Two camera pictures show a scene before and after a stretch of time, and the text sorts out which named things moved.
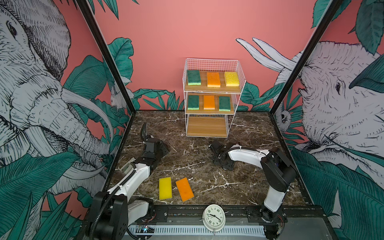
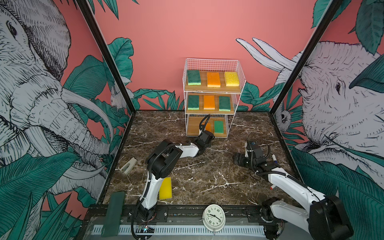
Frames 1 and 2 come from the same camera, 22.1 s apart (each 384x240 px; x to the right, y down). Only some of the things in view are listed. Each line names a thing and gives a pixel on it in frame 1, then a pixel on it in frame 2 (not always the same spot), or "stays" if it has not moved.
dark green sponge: x=224 y=103 stays
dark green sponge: x=194 y=77 stays
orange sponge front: x=185 y=189 -> x=208 y=127
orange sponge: x=213 y=79 stays
